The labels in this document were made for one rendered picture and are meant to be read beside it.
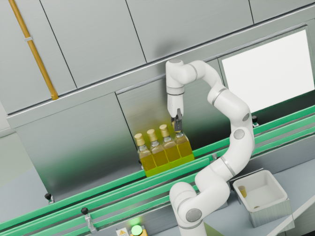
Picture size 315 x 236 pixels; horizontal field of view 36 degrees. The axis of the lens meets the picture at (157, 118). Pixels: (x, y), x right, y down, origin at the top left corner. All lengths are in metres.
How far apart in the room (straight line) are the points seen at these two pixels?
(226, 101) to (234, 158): 0.23
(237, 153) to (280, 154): 0.57
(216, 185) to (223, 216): 0.51
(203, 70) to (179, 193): 0.52
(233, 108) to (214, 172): 0.25
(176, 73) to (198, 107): 0.35
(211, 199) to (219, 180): 0.07
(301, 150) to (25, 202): 1.48
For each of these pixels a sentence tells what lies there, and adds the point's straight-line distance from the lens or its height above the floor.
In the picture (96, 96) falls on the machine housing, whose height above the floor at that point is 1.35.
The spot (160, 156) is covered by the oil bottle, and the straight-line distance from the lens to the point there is 2.13.
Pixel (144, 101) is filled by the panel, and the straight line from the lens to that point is 2.17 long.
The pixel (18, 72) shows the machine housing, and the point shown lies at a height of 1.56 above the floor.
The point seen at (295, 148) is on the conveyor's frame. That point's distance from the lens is 2.31.
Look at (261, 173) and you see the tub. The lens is 2.22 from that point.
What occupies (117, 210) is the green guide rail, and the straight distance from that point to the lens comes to 2.12.
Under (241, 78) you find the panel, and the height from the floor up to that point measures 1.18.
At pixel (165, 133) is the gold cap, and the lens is 2.10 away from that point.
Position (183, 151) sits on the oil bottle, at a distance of 2.15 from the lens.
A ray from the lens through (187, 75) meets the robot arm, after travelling 1.90.
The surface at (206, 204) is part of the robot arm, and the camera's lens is 1.70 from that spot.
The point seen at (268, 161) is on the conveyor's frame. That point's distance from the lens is 2.29.
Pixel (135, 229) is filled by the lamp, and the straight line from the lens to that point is 2.11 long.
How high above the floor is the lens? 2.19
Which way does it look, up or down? 28 degrees down
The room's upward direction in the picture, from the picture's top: 19 degrees counter-clockwise
